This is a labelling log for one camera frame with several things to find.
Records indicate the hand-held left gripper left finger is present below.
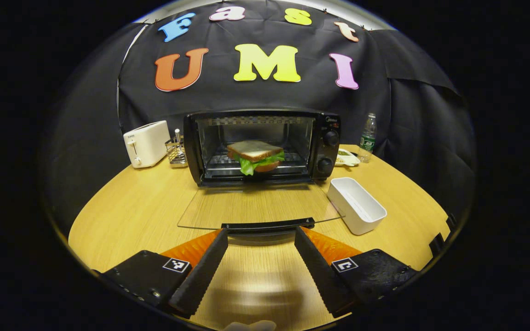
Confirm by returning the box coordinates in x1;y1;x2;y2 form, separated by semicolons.
92;228;229;319

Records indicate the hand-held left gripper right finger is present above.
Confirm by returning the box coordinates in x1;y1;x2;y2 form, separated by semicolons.
294;226;419;319

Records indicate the lettuce sandwich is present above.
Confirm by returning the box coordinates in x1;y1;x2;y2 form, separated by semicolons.
226;140;286;177

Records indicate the black electric oven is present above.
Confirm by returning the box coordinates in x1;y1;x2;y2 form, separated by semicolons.
177;109;346;236

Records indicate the white rectangular container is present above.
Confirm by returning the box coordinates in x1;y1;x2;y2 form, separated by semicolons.
327;177;388;236

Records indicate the white divided snack tray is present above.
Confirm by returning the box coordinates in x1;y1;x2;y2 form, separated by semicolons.
334;148;361;167

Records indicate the white toaster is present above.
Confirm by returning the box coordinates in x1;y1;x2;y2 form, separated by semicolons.
123;120;171;169

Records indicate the clear plastic water bottle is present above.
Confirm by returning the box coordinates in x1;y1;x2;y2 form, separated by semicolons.
357;113;378;164

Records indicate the wire condiment basket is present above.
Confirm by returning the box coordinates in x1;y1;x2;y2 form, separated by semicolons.
164;129;189;167

